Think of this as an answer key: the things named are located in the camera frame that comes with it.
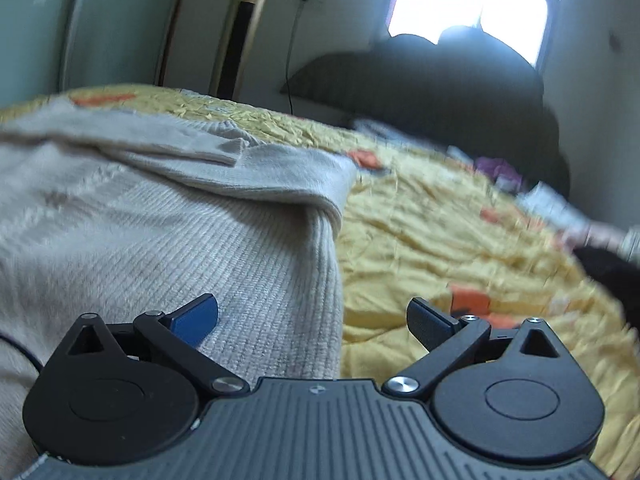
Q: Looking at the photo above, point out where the yellow floral bed quilt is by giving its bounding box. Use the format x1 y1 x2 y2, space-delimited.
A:
1 86 639 479

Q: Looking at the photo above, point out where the purple cloth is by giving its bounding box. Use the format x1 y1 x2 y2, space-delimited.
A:
474 157 524 194

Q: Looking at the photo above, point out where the patterned pillow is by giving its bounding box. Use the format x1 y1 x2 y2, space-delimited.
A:
349 117 474 165

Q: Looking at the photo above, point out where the grey upholstered headboard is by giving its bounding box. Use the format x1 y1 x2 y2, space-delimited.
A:
280 26 570 196

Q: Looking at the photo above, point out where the gold tower fan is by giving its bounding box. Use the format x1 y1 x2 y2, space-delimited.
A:
208 0 266 100

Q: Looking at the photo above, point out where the black power cable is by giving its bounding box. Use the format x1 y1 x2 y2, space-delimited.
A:
283 0 309 116

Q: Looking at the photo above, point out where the white knit sweater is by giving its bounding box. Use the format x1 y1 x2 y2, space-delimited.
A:
1 98 357 477

